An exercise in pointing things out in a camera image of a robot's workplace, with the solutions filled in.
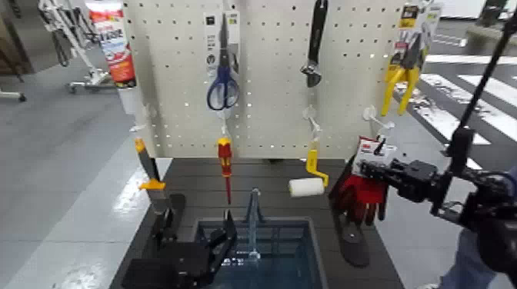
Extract blue clothed person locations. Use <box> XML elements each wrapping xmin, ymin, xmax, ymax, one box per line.
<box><xmin>419</xmin><ymin>167</ymin><xmax>517</xmax><ymax>289</ymax></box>

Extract red yellow screwdriver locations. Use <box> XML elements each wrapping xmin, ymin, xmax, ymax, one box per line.
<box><xmin>217</xmin><ymin>137</ymin><xmax>234</xmax><ymax>205</ymax></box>

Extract yellow handled paint roller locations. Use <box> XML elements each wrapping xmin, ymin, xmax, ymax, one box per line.
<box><xmin>288</xmin><ymin>138</ymin><xmax>330</xmax><ymax>198</ymax></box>

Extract grey concrete bench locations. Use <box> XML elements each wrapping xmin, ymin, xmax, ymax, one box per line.
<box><xmin>463</xmin><ymin>25</ymin><xmax>517</xmax><ymax>57</ymax></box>

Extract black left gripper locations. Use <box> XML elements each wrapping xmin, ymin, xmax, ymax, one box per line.
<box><xmin>122</xmin><ymin>208</ymin><xmax>238</xmax><ymax>289</ymax></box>

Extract red black gloves with card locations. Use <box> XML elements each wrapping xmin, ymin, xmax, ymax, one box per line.
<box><xmin>328</xmin><ymin>135</ymin><xmax>399</xmax><ymax>227</ymax></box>

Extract black tripod pole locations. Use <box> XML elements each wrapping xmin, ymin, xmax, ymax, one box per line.
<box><xmin>441</xmin><ymin>11</ymin><xmax>517</xmax><ymax>158</ymax></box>

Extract yellow handled pliers on card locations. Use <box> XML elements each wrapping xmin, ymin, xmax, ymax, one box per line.
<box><xmin>380</xmin><ymin>3</ymin><xmax>444</xmax><ymax>118</ymax></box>

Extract clear plastic pegboard hook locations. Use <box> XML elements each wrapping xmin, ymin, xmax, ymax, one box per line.
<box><xmin>217</xmin><ymin>108</ymin><xmax>235</xmax><ymax>139</ymax></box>
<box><xmin>302</xmin><ymin>105</ymin><xmax>323</xmax><ymax>141</ymax></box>
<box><xmin>131</xmin><ymin>104</ymin><xmax>158</xmax><ymax>132</ymax></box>
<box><xmin>362</xmin><ymin>105</ymin><xmax>395</xmax><ymax>131</ymax></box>

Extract white pegboard panel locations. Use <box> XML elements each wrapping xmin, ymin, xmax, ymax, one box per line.
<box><xmin>122</xmin><ymin>0</ymin><xmax>410</xmax><ymax>161</ymax></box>

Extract brown wooden furniture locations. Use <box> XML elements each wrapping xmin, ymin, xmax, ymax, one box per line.
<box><xmin>0</xmin><ymin>0</ymin><xmax>34</xmax><ymax>77</ymax></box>

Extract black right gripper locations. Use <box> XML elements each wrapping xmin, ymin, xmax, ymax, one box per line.
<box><xmin>359</xmin><ymin>158</ymin><xmax>440</xmax><ymax>204</ymax></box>

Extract white wheeled stand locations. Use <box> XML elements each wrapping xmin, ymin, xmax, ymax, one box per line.
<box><xmin>37</xmin><ymin>0</ymin><xmax>119</xmax><ymax>95</ymax></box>

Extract black adjustable wrench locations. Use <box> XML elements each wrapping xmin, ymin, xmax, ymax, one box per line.
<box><xmin>299</xmin><ymin>0</ymin><xmax>329</xmax><ymax>88</ymax></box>

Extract blue grey plastic crate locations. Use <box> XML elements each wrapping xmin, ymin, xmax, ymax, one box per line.
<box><xmin>192</xmin><ymin>187</ymin><xmax>329</xmax><ymax>289</ymax></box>

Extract red white sealant cartridge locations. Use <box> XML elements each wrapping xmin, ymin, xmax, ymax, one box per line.
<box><xmin>85</xmin><ymin>0</ymin><xmax>138</xmax><ymax>89</ymax></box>

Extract blue handled scissors on card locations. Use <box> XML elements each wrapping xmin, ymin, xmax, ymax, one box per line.
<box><xmin>202</xmin><ymin>10</ymin><xmax>242</xmax><ymax>112</ymax></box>

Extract black pegboard stand foot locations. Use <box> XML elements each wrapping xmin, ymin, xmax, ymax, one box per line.
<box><xmin>159</xmin><ymin>192</ymin><xmax>188</xmax><ymax>244</ymax></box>
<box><xmin>329</xmin><ymin>195</ymin><xmax>371</xmax><ymax>268</ymax></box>

